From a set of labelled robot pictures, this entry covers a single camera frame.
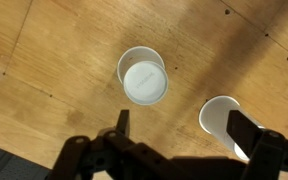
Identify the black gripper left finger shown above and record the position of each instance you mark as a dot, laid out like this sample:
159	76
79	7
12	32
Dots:
117	156

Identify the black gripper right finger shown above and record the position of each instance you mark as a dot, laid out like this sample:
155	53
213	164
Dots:
267	153

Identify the large white paper cup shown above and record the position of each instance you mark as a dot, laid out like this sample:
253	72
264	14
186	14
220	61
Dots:
214	116

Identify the tall white paper cup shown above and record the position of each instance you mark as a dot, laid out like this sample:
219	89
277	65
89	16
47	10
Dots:
145	83

